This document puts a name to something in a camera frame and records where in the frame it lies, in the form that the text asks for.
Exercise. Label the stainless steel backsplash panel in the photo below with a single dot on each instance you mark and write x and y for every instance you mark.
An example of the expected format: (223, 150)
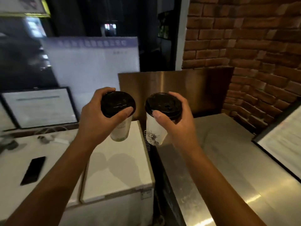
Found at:
(188, 89)

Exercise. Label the person's left hand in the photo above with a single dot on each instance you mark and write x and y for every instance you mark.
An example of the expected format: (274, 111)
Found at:
(94, 124)

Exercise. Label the white poster purple header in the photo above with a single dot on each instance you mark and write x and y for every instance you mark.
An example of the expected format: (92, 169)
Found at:
(94, 65)

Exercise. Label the black framed notice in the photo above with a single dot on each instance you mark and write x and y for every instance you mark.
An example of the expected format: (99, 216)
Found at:
(40, 108)

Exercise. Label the white chest freezer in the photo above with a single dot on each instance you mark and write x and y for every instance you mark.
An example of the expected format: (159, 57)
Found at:
(117, 167)

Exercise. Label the black plastic cup lid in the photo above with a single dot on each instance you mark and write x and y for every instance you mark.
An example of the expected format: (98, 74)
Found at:
(116, 103)
(164, 104)

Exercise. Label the white door frame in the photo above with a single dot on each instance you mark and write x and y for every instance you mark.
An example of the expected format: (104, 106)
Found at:
(183, 32)

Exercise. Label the white paper cup green print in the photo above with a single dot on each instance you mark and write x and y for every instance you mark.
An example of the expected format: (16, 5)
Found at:
(121, 130)

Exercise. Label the person's right hand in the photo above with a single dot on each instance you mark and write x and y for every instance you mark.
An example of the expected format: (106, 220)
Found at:
(181, 129)

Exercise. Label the person's right thumb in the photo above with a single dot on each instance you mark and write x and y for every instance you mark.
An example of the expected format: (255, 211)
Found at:
(161, 118)

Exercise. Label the person's left forearm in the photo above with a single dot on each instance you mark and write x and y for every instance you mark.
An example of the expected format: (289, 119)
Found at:
(58, 183)

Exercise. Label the person's left thumb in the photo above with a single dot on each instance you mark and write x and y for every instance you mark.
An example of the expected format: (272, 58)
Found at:
(122, 114)

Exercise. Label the black framed menu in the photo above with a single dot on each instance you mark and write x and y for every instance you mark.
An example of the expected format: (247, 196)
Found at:
(282, 141)

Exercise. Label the grey device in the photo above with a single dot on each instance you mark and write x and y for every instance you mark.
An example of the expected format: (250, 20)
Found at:
(9, 144)

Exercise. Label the yellow framed picture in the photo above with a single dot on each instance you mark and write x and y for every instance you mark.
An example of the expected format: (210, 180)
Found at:
(23, 7)

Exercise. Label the white paper cup black print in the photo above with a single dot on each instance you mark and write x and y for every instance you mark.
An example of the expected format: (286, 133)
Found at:
(154, 132)

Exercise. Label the black smartphone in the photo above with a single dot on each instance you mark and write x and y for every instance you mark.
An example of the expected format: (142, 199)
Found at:
(33, 170)

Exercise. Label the person's right forearm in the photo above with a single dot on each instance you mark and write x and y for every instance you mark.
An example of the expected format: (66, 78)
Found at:
(211, 183)

